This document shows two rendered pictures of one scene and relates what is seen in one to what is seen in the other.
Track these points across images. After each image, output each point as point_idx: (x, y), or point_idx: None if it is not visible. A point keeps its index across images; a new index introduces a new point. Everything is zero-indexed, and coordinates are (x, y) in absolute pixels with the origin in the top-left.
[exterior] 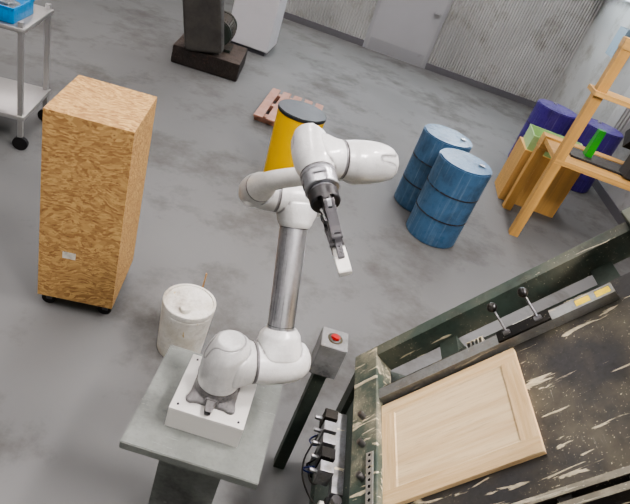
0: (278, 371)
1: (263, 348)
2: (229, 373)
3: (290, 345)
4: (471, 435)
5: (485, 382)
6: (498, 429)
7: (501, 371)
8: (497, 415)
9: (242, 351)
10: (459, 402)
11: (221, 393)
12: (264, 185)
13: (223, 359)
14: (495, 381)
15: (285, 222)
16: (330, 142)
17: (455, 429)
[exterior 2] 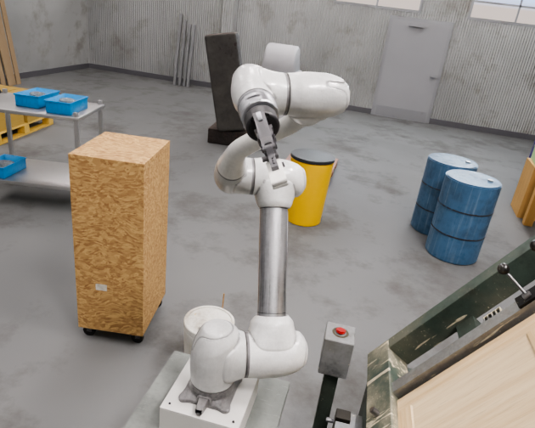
0: (271, 360)
1: (253, 336)
2: (216, 363)
3: (281, 330)
4: (502, 418)
5: (510, 355)
6: (534, 406)
7: (528, 340)
8: (531, 390)
9: (228, 338)
10: (482, 382)
11: (212, 389)
12: (228, 156)
13: (208, 348)
14: (522, 351)
15: (262, 202)
16: (267, 73)
17: (481, 413)
